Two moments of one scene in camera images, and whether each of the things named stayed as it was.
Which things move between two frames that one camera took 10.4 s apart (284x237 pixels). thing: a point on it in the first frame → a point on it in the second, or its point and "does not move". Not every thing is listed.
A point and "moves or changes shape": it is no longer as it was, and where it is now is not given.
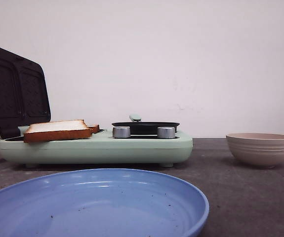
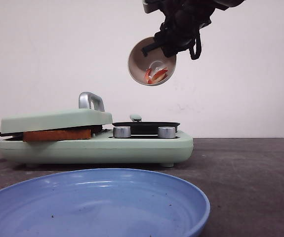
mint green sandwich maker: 101,148 does not move
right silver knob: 166,132 does not move
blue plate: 98,202 does not move
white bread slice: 57,130 moves or changes shape
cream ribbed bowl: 260,150 → 138,63
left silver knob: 121,132 does not move
